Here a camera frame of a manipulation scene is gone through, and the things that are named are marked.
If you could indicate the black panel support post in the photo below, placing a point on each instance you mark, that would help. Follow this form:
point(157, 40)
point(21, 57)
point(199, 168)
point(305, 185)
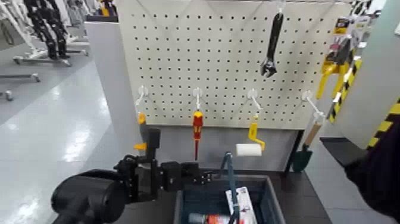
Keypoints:
point(295, 140)

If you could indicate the grey display panel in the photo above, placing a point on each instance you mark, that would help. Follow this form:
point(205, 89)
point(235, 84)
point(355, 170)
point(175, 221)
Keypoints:
point(106, 78)

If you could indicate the grey and teal plastic crate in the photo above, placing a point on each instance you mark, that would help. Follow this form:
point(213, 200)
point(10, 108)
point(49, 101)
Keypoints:
point(272, 203)

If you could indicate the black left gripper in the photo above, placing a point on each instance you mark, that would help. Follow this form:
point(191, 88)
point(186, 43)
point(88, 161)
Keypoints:
point(171, 176)

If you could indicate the orange clamp tool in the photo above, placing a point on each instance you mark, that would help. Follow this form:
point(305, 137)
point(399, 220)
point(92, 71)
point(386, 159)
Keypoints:
point(142, 118)

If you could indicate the red yellow screwdriver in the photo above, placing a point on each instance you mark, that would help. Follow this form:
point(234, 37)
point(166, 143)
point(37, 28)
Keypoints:
point(197, 125)

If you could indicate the black flat base plate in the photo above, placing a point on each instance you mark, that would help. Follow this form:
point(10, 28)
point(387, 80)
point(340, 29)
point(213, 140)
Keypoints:
point(339, 150)

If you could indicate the beige perforated pegboard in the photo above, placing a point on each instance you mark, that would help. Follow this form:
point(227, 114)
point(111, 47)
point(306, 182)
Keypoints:
point(218, 62)

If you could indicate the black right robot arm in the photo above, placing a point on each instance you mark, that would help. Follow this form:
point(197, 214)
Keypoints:
point(378, 175)

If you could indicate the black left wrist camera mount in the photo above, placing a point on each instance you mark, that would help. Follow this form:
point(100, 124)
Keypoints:
point(153, 140)

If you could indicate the black adjustable wrench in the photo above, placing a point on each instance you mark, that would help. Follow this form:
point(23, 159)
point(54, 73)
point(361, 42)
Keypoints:
point(272, 40)

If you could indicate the yellow black hazard tape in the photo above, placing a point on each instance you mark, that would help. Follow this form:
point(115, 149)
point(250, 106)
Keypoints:
point(386, 123)
point(343, 87)

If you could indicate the black humanoid robot on stand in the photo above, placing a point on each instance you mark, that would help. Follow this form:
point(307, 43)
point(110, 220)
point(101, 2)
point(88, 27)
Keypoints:
point(50, 28)

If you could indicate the white pegboard hook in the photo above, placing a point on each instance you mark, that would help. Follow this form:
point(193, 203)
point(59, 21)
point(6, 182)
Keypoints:
point(142, 91)
point(280, 5)
point(253, 95)
point(309, 97)
point(197, 93)

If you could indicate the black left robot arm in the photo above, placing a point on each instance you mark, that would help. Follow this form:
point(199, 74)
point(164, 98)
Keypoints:
point(90, 197)

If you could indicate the red glue tube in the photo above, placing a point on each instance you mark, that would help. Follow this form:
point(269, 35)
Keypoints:
point(215, 219)

